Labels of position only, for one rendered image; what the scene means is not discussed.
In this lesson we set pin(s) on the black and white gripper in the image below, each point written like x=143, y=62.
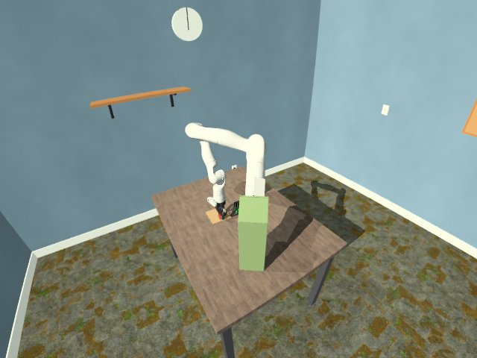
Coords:
x=220, y=207

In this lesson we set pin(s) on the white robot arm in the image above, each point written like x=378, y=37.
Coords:
x=254, y=146

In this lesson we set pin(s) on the tan flat mat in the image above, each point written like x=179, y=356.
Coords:
x=213, y=216

